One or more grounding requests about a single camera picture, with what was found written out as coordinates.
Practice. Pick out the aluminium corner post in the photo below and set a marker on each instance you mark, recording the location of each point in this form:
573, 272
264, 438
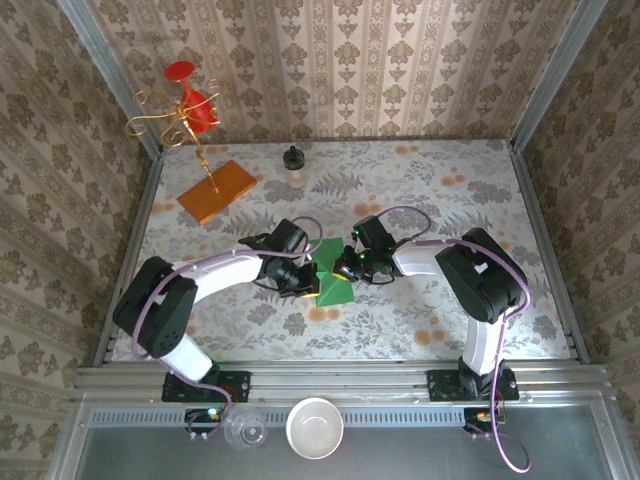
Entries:
555, 65
105, 65

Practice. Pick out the aluminium side rail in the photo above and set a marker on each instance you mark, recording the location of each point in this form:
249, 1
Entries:
127, 250
550, 250

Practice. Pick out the white bowl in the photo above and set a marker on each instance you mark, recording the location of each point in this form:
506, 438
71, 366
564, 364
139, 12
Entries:
315, 427

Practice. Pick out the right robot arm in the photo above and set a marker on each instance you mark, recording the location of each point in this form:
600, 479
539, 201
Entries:
480, 280

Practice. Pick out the gold stand with red cups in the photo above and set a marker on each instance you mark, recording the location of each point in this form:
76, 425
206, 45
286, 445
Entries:
217, 192

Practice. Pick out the small circuit board with LED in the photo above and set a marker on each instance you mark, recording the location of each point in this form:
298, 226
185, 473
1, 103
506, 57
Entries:
480, 417
205, 417

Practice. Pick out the red glass goblet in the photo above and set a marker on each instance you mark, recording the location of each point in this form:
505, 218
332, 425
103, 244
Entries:
197, 107

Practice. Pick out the long aluminium base rail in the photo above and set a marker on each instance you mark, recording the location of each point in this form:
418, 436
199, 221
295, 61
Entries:
340, 382

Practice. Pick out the clear plastic cup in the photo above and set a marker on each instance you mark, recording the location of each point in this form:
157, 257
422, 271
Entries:
245, 429

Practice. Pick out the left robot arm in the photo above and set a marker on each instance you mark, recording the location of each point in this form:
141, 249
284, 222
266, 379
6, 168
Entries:
165, 320

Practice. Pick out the small bottle with black cap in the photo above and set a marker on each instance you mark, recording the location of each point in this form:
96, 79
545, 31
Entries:
294, 167

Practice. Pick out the floral tablecloth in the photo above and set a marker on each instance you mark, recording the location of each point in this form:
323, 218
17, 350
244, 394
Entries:
400, 320

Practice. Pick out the green paper sheet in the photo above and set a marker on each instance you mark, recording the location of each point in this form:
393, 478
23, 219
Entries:
330, 255

